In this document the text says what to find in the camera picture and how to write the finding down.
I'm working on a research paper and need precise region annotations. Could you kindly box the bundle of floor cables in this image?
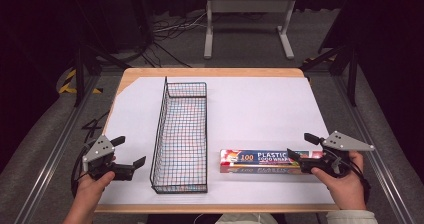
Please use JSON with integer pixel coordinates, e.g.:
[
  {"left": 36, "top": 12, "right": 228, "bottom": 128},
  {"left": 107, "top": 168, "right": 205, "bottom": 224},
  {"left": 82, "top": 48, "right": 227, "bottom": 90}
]
[{"left": 151, "top": 11, "right": 209, "bottom": 42}]

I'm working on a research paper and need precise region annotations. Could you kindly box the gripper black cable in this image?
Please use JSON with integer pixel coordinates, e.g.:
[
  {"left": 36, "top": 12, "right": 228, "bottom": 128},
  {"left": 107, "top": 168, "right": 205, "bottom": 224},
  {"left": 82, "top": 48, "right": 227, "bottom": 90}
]
[
  {"left": 346, "top": 152, "right": 372, "bottom": 206},
  {"left": 69, "top": 143, "right": 92, "bottom": 199}
]

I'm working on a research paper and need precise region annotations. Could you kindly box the person's left hand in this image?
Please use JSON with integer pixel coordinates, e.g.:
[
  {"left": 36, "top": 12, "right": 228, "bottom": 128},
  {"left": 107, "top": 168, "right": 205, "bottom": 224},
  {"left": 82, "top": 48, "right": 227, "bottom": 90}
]
[{"left": 75, "top": 155, "right": 117, "bottom": 208}]

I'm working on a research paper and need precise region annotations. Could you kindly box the person's right hand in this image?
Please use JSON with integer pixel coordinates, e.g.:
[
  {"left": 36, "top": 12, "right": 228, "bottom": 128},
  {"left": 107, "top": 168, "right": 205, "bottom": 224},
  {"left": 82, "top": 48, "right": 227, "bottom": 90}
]
[{"left": 311, "top": 150, "right": 367, "bottom": 212}]

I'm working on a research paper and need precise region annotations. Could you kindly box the plastic wrap box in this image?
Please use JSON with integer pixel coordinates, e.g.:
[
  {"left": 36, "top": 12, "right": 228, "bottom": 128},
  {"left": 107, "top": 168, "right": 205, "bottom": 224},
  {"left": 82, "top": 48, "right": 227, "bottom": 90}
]
[{"left": 219, "top": 148, "right": 325, "bottom": 176}]

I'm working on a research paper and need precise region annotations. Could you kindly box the white paper sheet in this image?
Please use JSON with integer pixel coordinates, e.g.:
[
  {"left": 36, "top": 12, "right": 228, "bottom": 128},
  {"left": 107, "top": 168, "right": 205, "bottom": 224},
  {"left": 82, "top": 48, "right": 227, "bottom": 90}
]
[{"left": 98, "top": 76, "right": 336, "bottom": 206}]

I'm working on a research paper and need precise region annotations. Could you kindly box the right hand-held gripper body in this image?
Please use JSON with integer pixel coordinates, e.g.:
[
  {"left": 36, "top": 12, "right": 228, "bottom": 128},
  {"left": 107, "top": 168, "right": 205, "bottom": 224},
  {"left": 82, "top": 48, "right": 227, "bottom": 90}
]
[{"left": 309, "top": 130, "right": 376, "bottom": 179}]

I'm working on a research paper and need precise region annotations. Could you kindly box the person's light clothing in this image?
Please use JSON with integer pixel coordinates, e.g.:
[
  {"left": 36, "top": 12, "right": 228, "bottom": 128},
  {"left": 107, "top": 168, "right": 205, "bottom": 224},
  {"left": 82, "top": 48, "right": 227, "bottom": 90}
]
[{"left": 214, "top": 213, "right": 279, "bottom": 224}]

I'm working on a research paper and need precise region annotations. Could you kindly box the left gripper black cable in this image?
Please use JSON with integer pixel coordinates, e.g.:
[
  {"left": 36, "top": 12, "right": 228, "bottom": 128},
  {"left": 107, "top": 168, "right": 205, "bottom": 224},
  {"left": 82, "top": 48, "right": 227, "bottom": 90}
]
[{"left": 69, "top": 143, "right": 92, "bottom": 199}]

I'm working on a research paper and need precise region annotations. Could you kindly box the aluminium floor rail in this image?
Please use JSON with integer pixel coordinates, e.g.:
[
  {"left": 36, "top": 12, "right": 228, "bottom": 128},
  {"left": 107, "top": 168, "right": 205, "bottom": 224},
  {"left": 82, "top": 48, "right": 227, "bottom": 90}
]
[
  {"left": 12, "top": 74, "right": 102, "bottom": 224},
  {"left": 332, "top": 74, "right": 416, "bottom": 224}
]

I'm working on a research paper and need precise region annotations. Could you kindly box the white metal stand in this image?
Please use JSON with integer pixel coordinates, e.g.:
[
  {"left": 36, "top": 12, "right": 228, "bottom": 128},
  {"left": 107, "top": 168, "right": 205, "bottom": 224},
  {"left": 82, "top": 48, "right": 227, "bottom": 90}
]
[{"left": 203, "top": 0, "right": 299, "bottom": 61}]

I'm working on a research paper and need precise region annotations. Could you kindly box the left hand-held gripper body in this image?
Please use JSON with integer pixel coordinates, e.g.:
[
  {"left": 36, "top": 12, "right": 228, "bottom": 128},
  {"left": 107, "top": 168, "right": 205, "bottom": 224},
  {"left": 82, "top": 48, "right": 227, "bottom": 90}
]
[{"left": 81, "top": 134, "right": 124, "bottom": 182}]

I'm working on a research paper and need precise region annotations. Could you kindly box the black metal stand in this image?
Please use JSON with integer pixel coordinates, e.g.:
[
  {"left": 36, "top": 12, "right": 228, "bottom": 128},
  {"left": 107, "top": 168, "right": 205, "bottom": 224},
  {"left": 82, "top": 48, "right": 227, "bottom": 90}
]
[
  {"left": 299, "top": 44, "right": 360, "bottom": 108},
  {"left": 73, "top": 43, "right": 132, "bottom": 108}
]

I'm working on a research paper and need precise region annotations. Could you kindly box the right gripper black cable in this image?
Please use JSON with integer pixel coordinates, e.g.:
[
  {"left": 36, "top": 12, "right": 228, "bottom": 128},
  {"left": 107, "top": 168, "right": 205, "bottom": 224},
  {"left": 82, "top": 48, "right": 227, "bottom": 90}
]
[{"left": 346, "top": 152, "right": 372, "bottom": 206}]

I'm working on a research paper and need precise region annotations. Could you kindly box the black wire basket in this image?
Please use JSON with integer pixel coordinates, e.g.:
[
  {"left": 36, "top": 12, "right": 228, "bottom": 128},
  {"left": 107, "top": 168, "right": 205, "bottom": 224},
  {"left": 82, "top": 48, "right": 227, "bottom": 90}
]
[{"left": 149, "top": 76, "right": 209, "bottom": 195}]

